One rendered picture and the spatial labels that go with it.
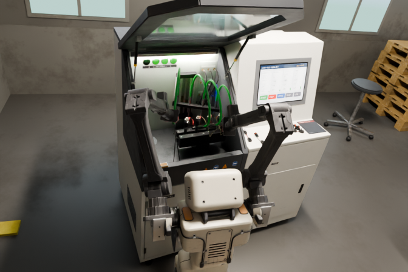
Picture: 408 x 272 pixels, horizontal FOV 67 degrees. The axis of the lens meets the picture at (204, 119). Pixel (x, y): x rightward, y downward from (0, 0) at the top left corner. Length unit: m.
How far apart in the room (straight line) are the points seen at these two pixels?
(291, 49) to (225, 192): 1.34
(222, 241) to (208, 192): 0.21
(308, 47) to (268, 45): 0.34
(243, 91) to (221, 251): 1.14
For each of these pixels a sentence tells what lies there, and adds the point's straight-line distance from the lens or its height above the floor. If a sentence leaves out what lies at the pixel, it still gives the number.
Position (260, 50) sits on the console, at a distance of 2.12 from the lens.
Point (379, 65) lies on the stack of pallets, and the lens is 5.49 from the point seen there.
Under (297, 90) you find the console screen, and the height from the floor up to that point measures 1.22.
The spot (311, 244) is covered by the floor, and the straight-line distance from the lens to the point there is 2.97.
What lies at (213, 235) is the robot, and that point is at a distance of 1.25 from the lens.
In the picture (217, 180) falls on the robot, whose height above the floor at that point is 1.37.
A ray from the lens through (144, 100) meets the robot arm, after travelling 1.14.
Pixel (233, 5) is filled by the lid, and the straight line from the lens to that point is 1.19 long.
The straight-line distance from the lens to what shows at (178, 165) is 1.86.
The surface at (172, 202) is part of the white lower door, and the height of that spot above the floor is 0.64.
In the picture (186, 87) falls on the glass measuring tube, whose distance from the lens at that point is 2.19.
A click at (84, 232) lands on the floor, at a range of 2.77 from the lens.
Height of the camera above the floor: 2.19
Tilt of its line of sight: 33 degrees down
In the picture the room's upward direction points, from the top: 8 degrees clockwise
